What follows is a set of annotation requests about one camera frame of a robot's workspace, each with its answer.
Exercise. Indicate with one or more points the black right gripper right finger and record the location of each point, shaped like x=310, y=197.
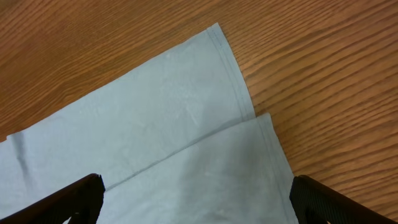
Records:
x=314, y=202

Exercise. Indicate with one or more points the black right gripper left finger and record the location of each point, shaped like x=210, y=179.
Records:
x=79, y=202

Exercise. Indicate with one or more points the light blue printed t-shirt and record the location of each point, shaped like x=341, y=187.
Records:
x=176, y=140

